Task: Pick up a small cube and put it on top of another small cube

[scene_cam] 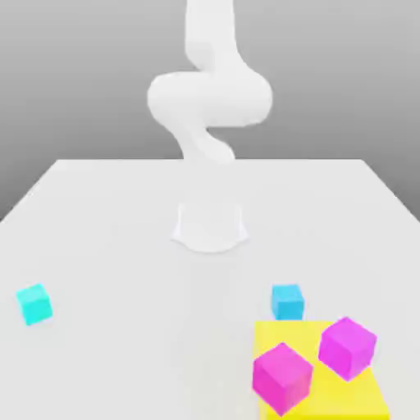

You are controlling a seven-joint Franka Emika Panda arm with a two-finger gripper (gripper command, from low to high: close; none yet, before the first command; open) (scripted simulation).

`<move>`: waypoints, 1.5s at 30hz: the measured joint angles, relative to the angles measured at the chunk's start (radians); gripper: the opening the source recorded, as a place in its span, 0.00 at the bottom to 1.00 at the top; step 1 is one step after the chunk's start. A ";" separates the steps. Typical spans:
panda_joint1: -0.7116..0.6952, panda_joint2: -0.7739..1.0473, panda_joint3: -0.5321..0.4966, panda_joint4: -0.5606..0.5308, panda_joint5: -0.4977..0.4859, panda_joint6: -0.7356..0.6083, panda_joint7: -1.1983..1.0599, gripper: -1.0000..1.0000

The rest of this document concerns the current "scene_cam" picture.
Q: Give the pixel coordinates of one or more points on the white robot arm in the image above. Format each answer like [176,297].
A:
[210,98]

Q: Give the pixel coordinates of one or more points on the small blue cube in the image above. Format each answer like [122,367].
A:
[287,302]

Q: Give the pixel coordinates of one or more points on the small pink cube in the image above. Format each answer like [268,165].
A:
[281,379]

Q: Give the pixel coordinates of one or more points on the small violet cube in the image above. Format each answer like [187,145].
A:
[347,348]

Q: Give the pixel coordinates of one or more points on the small cyan cube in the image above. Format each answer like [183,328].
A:
[34,305]

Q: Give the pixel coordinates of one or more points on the large yellow box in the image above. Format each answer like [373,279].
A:
[344,398]

